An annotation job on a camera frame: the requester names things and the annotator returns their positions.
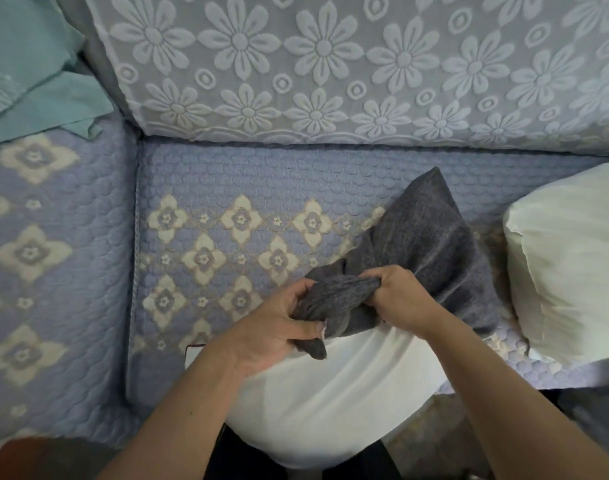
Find person's left hand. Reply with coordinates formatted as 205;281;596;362
220;278;329;380

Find person's right hand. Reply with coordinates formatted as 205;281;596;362
357;265;450;340

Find dark grey pillowcase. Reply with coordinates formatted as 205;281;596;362
291;167;502;360

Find person's left forearm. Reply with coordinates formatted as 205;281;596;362
97;340;259;480

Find person's right forearm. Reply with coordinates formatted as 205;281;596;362
424;313;609;480

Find white pillow insert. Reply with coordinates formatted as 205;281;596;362
224;322;452;470

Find person's black trousers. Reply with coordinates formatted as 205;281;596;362
204;424;401;480

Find blue quilted seat cover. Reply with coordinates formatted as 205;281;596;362
0;114;141;448
126;137;609;410

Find cream white pillow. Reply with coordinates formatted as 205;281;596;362
503;160;609;368

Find floral lace sofa back cover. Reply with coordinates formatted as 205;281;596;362
84;0;609;156

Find teal cloth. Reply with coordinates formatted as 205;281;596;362
0;0;116;163

